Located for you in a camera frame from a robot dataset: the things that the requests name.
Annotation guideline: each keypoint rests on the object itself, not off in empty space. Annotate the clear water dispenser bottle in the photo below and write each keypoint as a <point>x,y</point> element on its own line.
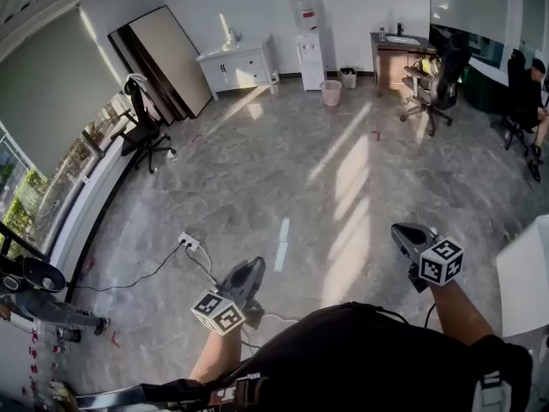
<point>305,13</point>

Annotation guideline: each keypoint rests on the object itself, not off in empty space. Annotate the brown sink cabinet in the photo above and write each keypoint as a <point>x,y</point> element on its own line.
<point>392,60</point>

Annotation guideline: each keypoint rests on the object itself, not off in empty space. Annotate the grey roller blind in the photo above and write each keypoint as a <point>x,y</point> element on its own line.
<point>51,88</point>

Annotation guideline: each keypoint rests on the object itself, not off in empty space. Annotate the white sink cabinet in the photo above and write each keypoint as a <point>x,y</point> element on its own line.
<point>233,69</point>

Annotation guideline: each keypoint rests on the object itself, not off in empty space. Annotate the grey waste bin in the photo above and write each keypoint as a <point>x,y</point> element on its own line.
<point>348,78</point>

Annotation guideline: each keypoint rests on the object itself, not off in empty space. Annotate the black exercise machine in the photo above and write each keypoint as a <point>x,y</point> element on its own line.
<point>38,290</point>

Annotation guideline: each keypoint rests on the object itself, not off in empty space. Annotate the green and white desk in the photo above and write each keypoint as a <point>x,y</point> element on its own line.
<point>486,84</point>

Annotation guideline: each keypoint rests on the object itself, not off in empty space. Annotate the white water dispenser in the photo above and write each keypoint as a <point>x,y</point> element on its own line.
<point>311,62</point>

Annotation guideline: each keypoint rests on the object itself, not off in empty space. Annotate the chrome faucet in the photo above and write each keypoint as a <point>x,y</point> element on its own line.
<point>233,34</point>

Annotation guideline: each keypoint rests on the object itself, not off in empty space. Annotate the pink mesh waste basket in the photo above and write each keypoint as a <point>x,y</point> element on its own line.
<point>331,92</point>

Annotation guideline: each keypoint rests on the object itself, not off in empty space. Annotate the person's black shirt torso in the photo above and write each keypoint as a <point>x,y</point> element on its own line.
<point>364,359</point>

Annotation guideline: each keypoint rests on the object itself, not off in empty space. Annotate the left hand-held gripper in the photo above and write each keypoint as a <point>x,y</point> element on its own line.
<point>240,281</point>

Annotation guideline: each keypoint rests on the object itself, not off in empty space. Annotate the black high-back office chair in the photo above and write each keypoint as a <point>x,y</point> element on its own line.
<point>446,80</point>

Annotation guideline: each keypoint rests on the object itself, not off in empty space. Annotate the person's right forearm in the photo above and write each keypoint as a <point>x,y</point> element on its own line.
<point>459,311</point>

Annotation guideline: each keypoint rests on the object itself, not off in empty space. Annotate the white cloth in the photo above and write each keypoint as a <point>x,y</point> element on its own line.
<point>138,80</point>

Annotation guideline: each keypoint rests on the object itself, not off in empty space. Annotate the leaning wooden boards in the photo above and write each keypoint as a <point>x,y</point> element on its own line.
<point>171,58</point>

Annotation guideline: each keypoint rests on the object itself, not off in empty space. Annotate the black faucet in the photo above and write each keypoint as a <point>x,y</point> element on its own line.
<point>400,29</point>

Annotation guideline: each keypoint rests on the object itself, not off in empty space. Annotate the white power strip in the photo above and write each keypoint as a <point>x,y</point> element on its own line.
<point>188,241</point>

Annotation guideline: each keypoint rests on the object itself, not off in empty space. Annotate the person's left forearm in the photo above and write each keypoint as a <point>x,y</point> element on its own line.
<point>214,354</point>

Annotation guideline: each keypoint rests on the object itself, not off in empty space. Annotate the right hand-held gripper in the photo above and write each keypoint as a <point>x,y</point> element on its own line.
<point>418,238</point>

